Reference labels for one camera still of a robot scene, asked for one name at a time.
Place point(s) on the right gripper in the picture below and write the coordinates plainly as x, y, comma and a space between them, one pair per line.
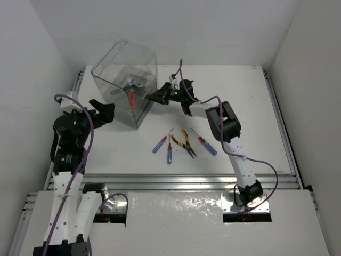
161, 96

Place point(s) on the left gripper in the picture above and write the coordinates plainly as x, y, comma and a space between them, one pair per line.
94, 117

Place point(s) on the red handled adjustable wrench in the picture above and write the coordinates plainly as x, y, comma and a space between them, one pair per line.
132, 97

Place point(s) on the black handled adjustable wrench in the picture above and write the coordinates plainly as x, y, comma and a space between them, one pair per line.
129, 82

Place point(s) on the clear plastic drawer organizer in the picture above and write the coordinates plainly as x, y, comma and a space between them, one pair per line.
126, 57

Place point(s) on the blue screwdriver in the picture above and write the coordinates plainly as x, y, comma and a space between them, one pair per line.
169, 153
161, 142
206, 145

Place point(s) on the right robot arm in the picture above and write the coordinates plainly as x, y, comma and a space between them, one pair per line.
225, 128

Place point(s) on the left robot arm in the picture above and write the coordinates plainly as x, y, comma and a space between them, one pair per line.
74, 206

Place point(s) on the yellow long nose pliers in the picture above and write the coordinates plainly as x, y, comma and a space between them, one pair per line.
185, 145

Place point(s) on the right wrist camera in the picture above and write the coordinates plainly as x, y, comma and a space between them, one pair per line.
173, 80

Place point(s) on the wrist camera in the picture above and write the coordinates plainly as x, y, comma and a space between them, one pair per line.
69, 105
173, 80

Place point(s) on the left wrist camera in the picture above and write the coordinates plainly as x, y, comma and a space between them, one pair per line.
69, 105

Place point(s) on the aluminium front rail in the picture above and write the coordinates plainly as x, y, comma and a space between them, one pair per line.
186, 182

